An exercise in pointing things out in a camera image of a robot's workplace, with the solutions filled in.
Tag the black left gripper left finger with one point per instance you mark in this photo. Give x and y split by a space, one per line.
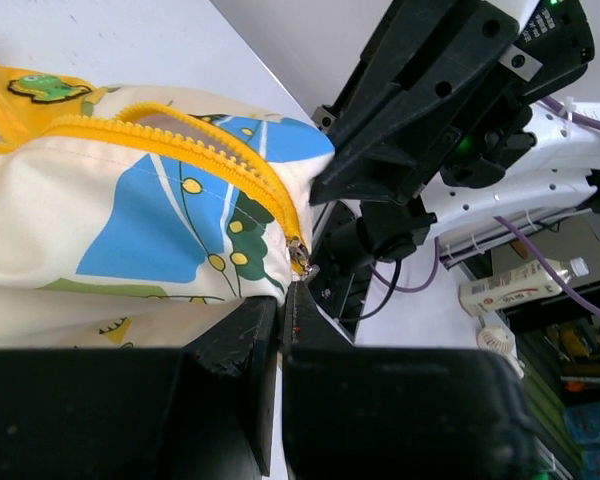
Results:
202 411

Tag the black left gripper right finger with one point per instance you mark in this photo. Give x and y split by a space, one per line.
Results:
397 413

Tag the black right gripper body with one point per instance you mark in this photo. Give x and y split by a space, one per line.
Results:
552 50

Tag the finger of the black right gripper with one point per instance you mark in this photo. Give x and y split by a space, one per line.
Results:
394 118

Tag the small white round fan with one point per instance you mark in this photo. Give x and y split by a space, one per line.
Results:
499 340

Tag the yellow and white kids jacket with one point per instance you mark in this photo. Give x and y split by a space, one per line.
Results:
140 216

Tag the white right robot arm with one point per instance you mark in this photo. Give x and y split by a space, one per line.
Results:
558 177

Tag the white plastic bottle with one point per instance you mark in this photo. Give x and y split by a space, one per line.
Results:
523 284

